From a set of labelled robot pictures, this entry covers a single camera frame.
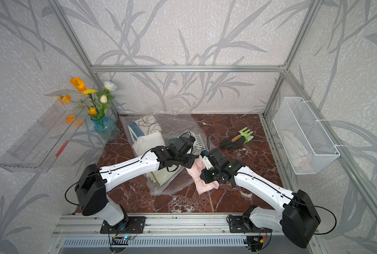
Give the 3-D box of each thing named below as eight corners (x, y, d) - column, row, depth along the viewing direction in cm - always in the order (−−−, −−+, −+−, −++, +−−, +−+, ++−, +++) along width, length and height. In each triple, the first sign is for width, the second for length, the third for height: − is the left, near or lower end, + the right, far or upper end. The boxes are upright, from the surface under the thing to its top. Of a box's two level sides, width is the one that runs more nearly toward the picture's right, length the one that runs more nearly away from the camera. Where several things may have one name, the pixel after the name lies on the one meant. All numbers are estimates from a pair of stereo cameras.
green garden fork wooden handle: (238, 147, 104) (239, 145, 102) (229, 139, 109) (230, 137, 107) (254, 136, 110) (255, 134, 108) (245, 128, 115) (246, 126, 112)
